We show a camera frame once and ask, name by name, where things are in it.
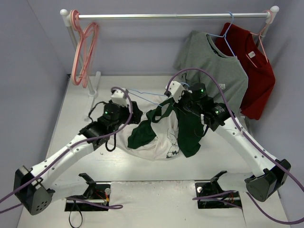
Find pink hanger bundle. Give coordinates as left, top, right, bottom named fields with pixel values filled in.
left=69, top=9, right=99, bottom=88

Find pink hanger with red shirt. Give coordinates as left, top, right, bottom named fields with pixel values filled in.
left=250, top=9, right=273, bottom=63

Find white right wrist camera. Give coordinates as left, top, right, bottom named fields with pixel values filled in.
left=164, top=81, right=186, bottom=103

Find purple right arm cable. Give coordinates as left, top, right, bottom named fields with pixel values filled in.
left=166, top=68, right=304, bottom=225

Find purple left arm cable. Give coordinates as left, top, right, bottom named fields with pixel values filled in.
left=0, top=86, right=133, bottom=213

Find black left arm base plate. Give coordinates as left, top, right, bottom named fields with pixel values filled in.
left=65, top=173, right=111, bottom=212

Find red t-shirt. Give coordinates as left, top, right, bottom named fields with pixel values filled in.
left=216, top=22, right=276, bottom=120

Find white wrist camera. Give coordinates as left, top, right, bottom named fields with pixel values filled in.
left=164, top=81, right=186, bottom=103
left=111, top=89, right=128, bottom=107

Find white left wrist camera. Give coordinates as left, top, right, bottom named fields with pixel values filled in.
left=111, top=89, right=128, bottom=107

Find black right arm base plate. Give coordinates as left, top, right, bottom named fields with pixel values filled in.
left=195, top=171, right=242, bottom=209

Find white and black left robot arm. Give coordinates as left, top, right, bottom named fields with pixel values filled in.
left=13, top=101, right=143, bottom=215

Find blue hanger with grey shirt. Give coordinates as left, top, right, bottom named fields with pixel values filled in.
left=206, top=11, right=238, bottom=57

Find white and green t-shirt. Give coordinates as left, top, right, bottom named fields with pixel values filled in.
left=109, top=97, right=205, bottom=161

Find silver and white clothes rack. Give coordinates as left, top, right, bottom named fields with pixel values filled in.
left=59, top=6, right=280, bottom=122

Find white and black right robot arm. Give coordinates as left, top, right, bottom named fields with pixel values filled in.
left=169, top=81, right=291, bottom=202

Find grey t-shirt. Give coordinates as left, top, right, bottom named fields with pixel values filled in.
left=173, top=30, right=248, bottom=114

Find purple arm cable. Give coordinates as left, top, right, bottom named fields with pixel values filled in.
left=166, top=68, right=304, bottom=225
left=0, top=86, right=133, bottom=213

